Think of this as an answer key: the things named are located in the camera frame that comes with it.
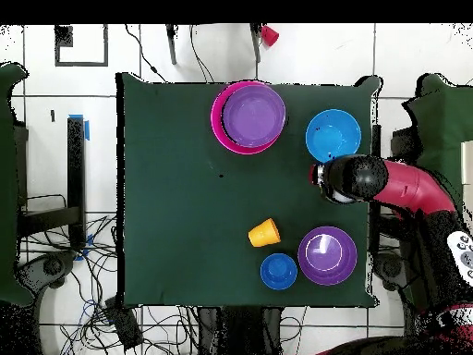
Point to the purple plastic bowl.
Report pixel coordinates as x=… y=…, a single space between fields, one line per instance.
x=327 y=259
x=254 y=116

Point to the small dark blue bowl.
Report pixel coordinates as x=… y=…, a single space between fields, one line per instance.
x=278 y=271

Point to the black office chair base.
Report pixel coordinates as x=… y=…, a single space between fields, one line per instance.
x=391 y=269
x=51 y=266

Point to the blue tape strip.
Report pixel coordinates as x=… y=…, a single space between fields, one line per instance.
x=87 y=131

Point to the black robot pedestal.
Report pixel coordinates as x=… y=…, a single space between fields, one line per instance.
x=240 y=332

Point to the black square floor frame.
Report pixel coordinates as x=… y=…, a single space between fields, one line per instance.
x=63 y=37

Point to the orange plastic cup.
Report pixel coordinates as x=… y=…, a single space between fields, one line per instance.
x=264 y=233

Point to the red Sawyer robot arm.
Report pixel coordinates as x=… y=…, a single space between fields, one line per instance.
x=406 y=185

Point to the black table frame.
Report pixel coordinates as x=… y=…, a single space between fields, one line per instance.
x=76 y=166

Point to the pink plastic bowl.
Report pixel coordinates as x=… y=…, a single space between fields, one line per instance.
x=218 y=125

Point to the black power strip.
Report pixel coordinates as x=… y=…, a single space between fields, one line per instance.
x=123 y=325

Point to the dark green table cloth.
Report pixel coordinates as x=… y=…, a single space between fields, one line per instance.
x=166 y=222

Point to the light blue plastic bowl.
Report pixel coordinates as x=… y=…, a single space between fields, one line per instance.
x=333 y=135

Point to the green cloth side table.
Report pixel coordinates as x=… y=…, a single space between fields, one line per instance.
x=7 y=185
x=443 y=122

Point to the grey tripod leg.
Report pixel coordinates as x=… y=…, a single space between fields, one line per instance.
x=255 y=40
x=171 y=44

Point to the red plastic cup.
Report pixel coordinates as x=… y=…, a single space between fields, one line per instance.
x=269 y=36

